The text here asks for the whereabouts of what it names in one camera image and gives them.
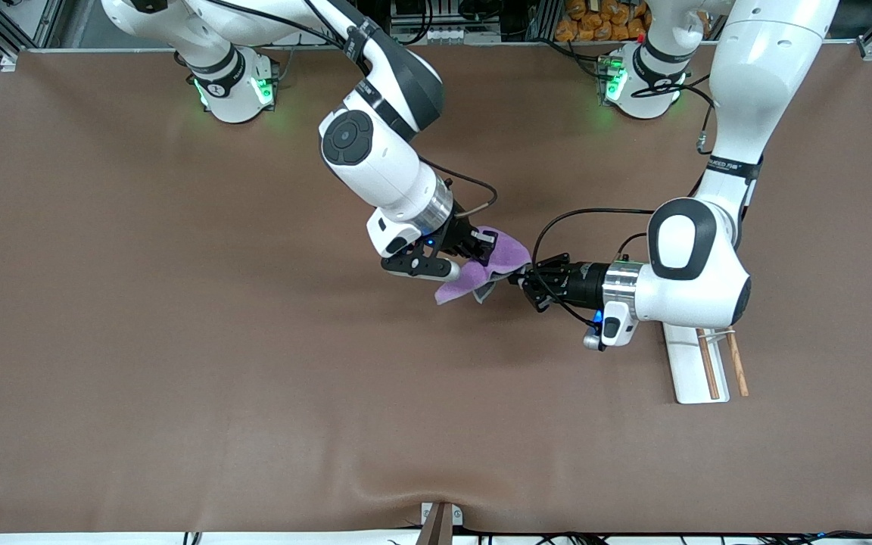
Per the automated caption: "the white rack with wooden rods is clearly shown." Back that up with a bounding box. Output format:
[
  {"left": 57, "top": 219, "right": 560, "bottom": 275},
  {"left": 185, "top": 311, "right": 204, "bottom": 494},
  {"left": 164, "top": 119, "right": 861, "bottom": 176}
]
[{"left": 663, "top": 324, "right": 750, "bottom": 405}]

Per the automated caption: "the metal table clamp bracket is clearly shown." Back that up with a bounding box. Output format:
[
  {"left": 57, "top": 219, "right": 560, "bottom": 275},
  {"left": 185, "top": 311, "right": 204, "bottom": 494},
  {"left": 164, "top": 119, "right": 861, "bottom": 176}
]
[{"left": 419, "top": 501, "right": 464, "bottom": 545}]

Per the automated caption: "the pile of orange packets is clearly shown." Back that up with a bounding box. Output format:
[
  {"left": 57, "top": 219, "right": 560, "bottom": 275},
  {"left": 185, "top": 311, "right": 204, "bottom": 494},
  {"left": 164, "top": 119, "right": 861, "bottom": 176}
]
[{"left": 555, "top": 0, "right": 652, "bottom": 43}]

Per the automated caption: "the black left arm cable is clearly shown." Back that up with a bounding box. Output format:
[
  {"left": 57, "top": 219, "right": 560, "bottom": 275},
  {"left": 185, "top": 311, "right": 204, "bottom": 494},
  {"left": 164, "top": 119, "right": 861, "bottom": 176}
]
[{"left": 531, "top": 72, "right": 717, "bottom": 331}]

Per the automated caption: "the purple grey towel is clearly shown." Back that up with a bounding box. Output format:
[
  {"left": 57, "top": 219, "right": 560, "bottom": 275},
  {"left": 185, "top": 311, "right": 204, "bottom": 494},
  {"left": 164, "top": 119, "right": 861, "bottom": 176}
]
[{"left": 434, "top": 226, "right": 534, "bottom": 306}]

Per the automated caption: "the brown table mat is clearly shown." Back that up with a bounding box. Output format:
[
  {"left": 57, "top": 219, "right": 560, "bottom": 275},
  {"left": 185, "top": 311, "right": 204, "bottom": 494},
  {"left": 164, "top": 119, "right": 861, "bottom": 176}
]
[{"left": 0, "top": 42, "right": 872, "bottom": 535}]

